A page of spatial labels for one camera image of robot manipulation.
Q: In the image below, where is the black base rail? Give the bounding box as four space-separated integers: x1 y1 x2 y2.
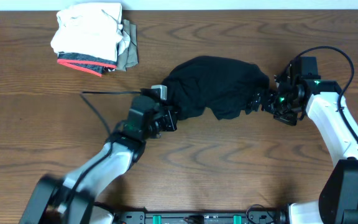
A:
112 205 289 224

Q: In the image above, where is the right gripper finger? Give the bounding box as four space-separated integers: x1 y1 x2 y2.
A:
247 93 263 114
262 90 277 111

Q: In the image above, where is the white folded garment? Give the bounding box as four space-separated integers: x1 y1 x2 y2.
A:
51 2 131 61

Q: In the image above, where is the grey red-trimmed folded garment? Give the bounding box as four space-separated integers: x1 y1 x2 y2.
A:
57 52 117 77

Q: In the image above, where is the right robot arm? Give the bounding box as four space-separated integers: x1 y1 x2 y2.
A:
247 79 358 223

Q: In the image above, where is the black t-shirt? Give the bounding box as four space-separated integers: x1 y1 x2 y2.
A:
162 56 269 120

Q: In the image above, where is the olive grey folded garment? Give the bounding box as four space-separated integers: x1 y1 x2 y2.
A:
116 19 139 72

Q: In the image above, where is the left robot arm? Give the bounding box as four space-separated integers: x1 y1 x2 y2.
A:
20 95 177 223

